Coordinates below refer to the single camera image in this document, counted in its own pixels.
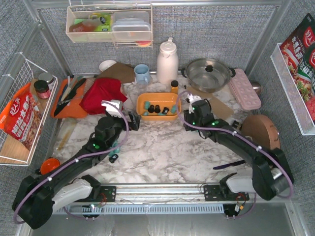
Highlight brown cardboard sheet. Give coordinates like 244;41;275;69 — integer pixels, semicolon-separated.
209;97;234;120

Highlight black coffee capsule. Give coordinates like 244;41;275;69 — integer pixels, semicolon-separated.
162;107;169;115
109;154;119;164
148;105;160;114

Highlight orange plastic storage basket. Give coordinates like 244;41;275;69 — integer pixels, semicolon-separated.
136;92;181;121

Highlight red cloth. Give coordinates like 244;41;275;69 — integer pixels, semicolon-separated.
79;78;127;115

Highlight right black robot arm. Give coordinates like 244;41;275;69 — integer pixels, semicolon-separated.
184;97;294;201

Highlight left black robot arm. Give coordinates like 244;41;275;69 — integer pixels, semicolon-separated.
12;112;141;229

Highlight small brown cardboard piece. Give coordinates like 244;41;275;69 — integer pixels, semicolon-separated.
186;87;212;96

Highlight yellow spice bottle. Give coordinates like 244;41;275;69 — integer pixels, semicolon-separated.
171;80;179;94

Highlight steel pot with glass lid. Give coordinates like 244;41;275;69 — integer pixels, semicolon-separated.
181;59;232;93

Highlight pink egg tray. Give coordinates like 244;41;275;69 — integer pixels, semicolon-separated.
228;68;261;111

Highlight brown folded cloth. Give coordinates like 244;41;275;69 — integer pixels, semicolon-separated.
96;62;135;84

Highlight light blue mug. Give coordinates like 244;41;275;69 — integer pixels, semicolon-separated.
134;64;151;84

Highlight round wooden board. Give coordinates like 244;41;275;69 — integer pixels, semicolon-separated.
241;115;281;150

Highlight orange cutting board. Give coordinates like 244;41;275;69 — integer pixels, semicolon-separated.
51;79;87;118

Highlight white thermos jug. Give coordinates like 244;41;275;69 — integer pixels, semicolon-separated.
157;37;179;85

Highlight white small bowl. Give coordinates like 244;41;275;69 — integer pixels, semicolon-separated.
99;59;117;72

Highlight orange round object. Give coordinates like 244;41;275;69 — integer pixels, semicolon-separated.
40;158;60;175

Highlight silver lid jar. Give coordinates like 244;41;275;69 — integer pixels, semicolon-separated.
38;72;54;86

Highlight red lid jar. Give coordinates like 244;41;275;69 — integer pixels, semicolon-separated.
33;80;51;99

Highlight clear lidded food containers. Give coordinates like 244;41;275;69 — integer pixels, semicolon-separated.
111;11;151;42

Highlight orange snack bag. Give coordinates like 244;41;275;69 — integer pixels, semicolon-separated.
0;83;42;150

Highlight green seasoning packet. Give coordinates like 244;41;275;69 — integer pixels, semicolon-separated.
295;44;315;123

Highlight red seasoning packet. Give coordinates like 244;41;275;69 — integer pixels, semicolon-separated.
280;13;315;74

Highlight purple handled utensil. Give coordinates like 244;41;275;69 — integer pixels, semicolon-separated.
213;160;246;170

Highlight black handled knife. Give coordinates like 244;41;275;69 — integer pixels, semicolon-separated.
58;78;86;105

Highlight white wall storage basket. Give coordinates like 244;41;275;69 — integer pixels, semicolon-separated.
65;4;153;47

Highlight right white wire basket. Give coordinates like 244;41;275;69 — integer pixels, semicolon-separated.
270;43;315;136

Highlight white wire basket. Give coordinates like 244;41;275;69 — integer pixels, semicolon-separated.
0;52;59;166
270;43;315;136

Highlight left white wire basket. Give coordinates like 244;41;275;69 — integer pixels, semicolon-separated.
0;52;59;166

